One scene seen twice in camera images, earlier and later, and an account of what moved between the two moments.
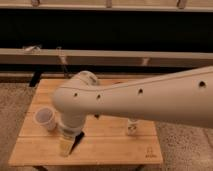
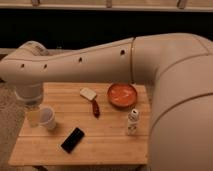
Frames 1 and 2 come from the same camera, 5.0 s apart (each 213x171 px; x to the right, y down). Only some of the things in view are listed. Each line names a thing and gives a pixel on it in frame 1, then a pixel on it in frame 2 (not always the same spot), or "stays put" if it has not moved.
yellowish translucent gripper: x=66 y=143 to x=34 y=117
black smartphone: x=78 y=137 stays put
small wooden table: x=104 y=141 stays put
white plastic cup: x=45 y=116 stays put
